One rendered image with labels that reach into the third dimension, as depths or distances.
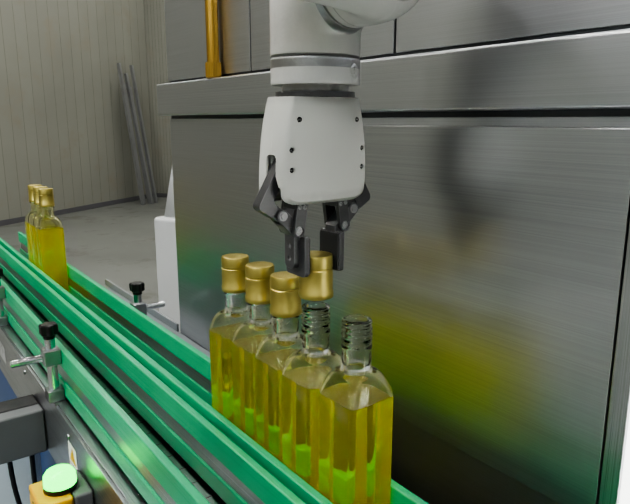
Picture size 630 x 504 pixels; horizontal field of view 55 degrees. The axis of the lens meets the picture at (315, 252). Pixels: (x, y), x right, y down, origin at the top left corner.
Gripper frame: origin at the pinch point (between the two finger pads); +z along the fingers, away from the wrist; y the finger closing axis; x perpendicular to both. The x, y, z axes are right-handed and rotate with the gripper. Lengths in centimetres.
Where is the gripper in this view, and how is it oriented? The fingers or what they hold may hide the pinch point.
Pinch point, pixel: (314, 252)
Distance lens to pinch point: 60.5
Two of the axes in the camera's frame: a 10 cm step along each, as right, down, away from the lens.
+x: 6.0, 1.7, -7.8
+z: 0.0, 9.8, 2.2
